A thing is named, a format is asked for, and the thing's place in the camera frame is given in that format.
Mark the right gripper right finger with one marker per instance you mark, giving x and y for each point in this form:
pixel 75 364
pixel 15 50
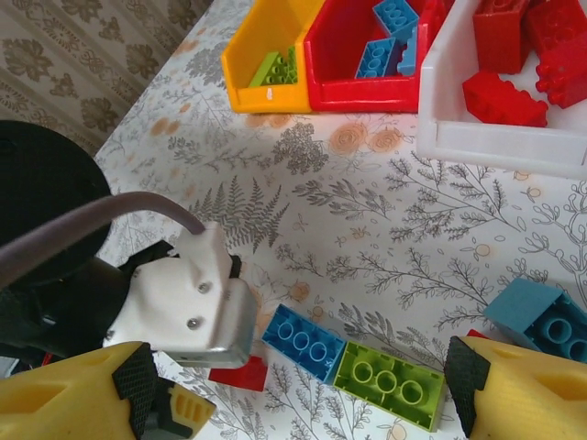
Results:
pixel 527 399

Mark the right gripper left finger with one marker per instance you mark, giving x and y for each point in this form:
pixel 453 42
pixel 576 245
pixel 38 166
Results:
pixel 55 403

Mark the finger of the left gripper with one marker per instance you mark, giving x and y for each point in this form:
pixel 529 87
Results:
pixel 183 410

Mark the yellow plastic bin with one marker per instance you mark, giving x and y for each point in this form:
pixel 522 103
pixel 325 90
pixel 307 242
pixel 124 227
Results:
pixel 275 98

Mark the white plastic bin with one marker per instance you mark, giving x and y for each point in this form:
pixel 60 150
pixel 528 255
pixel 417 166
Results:
pixel 481 142

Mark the small green lego brick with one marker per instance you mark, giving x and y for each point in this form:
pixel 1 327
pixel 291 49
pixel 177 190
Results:
pixel 292 60

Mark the small red lego brick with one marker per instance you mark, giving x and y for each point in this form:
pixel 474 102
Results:
pixel 243 373
pixel 504 98
pixel 557 20

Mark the red plastic bin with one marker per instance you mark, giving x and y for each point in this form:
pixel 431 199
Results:
pixel 362 94

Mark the blue sloped lego brick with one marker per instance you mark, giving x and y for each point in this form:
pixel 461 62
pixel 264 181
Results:
pixel 527 307

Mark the floral patterned table cover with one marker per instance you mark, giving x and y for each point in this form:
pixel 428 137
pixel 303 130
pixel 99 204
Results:
pixel 367 206

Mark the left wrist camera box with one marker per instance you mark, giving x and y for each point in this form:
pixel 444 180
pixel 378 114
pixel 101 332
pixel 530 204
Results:
pixel 183 298

